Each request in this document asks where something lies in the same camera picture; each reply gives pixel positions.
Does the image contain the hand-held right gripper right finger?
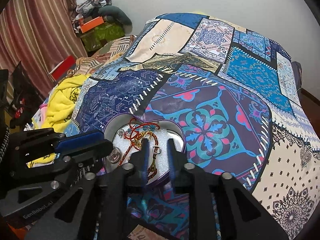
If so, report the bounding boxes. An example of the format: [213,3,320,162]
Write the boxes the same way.
[166,138,289,240]

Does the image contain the grey bag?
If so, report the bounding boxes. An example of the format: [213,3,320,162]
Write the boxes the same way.
[291,61,304,91]

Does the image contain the yellow cloth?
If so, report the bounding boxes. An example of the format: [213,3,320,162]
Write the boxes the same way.
[27,74,91,168]

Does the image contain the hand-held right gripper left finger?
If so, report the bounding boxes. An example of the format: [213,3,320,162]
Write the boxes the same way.
[25,138,151,240]

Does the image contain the red box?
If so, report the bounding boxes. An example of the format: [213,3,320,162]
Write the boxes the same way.
[48,55,76,82]

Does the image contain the teal beaded bracelet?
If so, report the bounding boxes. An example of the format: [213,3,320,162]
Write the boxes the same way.
[124,124,160,133]

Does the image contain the black white braided cable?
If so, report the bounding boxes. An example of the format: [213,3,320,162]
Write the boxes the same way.
[0,125,11,161]

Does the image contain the red braided cord bracelet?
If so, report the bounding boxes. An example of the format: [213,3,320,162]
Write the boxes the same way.
[119,119,161,165]

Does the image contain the striped beige bedding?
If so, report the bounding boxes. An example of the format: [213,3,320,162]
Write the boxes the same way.
[66,36,137,77]

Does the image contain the orange box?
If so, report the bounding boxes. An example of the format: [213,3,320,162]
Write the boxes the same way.
[79,16,104,33]

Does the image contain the purple heart-shaped tin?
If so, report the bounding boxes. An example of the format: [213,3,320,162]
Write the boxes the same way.
[102,115,186,188]

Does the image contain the patchwork printed blanket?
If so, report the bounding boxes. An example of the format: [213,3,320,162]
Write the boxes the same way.
[62,11,320,240]

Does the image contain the black bag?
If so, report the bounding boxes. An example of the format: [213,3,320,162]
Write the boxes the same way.
[9,60,48,128]

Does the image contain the striped brown curtain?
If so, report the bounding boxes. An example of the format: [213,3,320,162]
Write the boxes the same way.
[0,0,88,82]

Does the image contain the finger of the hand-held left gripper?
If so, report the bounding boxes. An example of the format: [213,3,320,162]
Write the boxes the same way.
[9,127,103,171]
[27,139,113,181]

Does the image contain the pile of clothes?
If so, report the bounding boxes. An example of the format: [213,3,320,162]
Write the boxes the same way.
[74,0,112,13]

